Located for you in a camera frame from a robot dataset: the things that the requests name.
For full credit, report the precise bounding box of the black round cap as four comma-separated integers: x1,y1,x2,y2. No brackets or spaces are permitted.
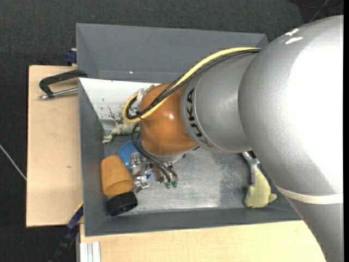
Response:
105,191,139,217

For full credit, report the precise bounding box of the blue round disc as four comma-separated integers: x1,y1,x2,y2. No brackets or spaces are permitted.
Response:
117,140,153,181

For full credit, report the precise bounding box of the grey metal bin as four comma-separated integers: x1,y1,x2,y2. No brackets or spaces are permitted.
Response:
75,22,302,237

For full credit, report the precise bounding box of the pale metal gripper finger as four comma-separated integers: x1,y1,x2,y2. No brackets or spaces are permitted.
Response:
130,152,147,175
133,173,151,194

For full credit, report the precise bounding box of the orange cup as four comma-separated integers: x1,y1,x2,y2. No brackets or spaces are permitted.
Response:
100,155,135,198

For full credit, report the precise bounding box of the pale green toy lizard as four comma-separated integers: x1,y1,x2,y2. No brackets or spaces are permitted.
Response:
102,118,141,145

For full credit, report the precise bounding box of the pale wood flat board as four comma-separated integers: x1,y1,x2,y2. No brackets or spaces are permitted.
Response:
26,65,84,228

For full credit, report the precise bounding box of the blue and white small tool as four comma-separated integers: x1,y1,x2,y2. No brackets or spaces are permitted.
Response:
242,151,263,180

